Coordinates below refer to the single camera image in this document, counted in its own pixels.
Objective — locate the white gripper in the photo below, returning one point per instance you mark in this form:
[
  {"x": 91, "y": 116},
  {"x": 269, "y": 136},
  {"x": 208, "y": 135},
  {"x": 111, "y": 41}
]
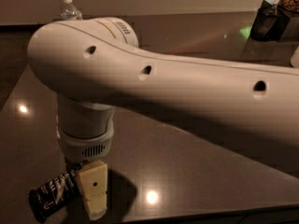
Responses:
[{"x": 86, "y": 146}]

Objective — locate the clear plastic water bottle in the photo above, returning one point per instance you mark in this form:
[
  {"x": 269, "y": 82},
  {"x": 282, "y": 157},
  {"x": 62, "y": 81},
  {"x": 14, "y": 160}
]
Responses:
[{"x": 69, "y": 12}]

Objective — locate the black snack bag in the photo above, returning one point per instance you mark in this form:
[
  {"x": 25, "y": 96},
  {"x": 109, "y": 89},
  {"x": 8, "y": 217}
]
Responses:
[{"x": 284, "y": 27}]

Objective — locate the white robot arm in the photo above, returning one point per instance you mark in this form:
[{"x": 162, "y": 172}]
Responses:
[{"x": 188, "y": 140}]

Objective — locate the black rxbar chocolate bar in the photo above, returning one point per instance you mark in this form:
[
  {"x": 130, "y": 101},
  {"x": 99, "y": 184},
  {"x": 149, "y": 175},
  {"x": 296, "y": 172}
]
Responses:
[{"x": 54, "y": 195}]

